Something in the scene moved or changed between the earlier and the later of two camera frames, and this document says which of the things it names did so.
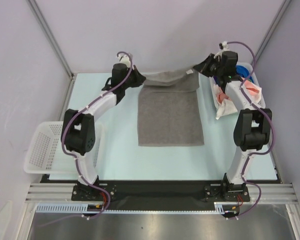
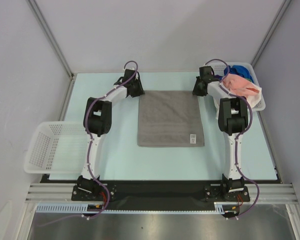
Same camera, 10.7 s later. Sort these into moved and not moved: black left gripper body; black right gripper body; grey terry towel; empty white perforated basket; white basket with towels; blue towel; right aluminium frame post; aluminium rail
Moved: black right gripper body; grey terry towel; black left gripper body
Not moved: blue towel; empty white perforated basket; white basket with towels; aluminium rail; right aluminium frame post
